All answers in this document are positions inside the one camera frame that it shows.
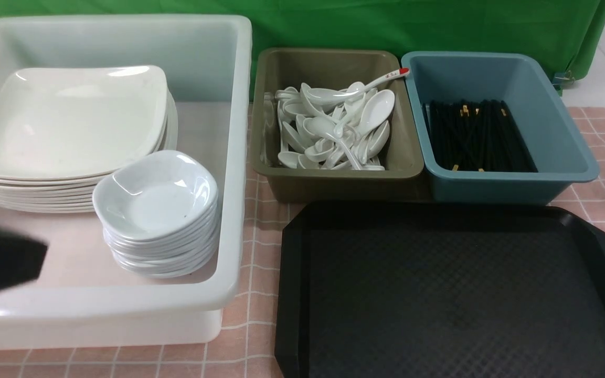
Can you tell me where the pile of black chopsticks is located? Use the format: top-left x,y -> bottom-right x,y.
421,100 -> 538,173

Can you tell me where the pile of white soup spoons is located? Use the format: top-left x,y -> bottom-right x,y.
266,87 -> 396,171

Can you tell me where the small white bowl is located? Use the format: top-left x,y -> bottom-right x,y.
92,150 -> 218,242

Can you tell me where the green backdrop cloth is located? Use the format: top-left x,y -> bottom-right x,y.
0,1 -> 605,79

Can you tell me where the white square rice plate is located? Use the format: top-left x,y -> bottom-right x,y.
0,66 -> 168,181

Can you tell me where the black serving tray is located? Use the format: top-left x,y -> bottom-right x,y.
274,201 -> 605,377

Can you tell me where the stack of small white bowls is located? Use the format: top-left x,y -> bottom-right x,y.
103,209 -> 220,278

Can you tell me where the olive green spoon bin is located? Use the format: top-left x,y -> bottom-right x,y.
250,48 -> 432,203

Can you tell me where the teal blue chopstick bin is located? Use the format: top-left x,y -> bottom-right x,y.
401,51 -> 600,205

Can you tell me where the white ceramic soup spoon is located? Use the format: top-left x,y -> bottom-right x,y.
300,67 -> 410,105

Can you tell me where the large white plastic tub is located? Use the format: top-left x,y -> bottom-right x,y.
0,14 -> 252,350

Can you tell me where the pink checkered tablecloth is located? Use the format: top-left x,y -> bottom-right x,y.
0,107 -> 605,377

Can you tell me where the stack of white square plates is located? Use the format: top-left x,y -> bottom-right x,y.
0,92 -> 178,208

